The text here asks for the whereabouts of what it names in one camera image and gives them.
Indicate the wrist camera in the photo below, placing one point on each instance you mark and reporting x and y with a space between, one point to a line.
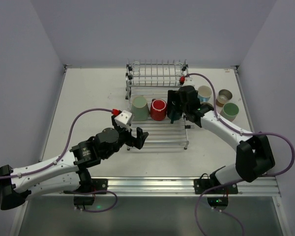
188 82
125 119

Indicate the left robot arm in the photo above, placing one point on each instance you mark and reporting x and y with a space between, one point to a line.
68 171

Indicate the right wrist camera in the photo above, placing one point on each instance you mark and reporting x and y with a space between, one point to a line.
188 82

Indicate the light green tumbler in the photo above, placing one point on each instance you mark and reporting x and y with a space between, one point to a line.
231 111

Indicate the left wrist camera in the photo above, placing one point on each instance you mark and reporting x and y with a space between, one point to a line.
125 119

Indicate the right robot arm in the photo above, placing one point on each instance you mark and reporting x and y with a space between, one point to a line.
253 152

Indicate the dark green mug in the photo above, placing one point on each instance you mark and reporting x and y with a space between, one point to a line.
174 114

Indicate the light blue mug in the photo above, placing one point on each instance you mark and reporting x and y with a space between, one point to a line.
204 94

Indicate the silver wire dish rack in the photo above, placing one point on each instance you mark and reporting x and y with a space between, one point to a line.
147 84

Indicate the beige tumbler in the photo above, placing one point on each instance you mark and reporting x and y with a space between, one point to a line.
210 105

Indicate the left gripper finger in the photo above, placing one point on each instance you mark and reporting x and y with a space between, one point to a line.
141 138
114 121

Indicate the aluminium mounting rail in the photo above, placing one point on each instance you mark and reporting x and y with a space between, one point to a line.
152 186

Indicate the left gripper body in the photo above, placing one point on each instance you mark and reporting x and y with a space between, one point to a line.
132 138

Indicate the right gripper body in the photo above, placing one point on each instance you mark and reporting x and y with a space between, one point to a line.
176 103

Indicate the cream and brown cup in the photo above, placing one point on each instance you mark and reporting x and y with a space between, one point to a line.
223 97

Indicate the sage green mug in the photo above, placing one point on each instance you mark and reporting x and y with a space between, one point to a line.
139 108

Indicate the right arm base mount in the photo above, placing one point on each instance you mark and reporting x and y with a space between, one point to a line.
220 196

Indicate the pink tumbler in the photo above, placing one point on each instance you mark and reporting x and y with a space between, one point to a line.
222 113

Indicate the red mug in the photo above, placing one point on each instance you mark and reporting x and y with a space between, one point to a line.
158 109

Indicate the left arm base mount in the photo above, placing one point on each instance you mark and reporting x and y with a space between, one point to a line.
82 198

